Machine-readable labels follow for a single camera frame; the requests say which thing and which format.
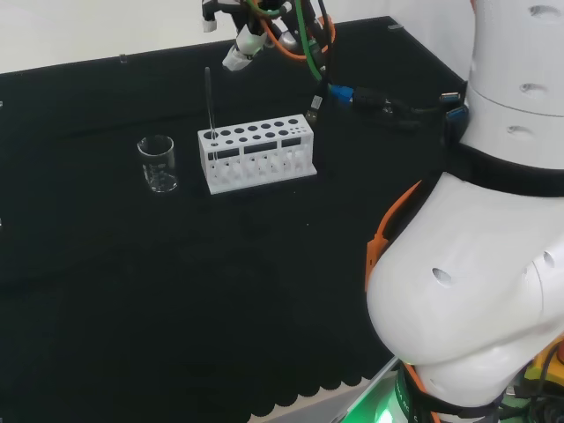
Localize green cable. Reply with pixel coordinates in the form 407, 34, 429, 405
245, 0, 326, 83

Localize black cloth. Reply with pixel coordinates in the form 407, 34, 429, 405
0, 15, 478, 423

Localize blue plug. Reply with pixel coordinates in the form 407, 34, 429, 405
330, 84, 356, 108

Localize black cable with plug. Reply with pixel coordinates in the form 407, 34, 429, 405
303, 52, 338, 125

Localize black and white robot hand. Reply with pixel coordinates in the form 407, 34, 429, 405
200, 0, 293, 73

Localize orange cable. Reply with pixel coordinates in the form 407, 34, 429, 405
263, 12, 338, 63

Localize white test tube rack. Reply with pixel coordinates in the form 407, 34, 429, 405
196, 113, 319, 197

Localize clear glass rod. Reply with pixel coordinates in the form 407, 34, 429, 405
203, 66, 219, 165

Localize black cable with connectors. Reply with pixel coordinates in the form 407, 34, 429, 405
352, 85, 447, 134

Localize clear glass beaker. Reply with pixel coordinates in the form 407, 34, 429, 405
136, 135, 180, 194

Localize pale base plate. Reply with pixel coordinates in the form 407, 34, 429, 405
338, 355, 404, 423

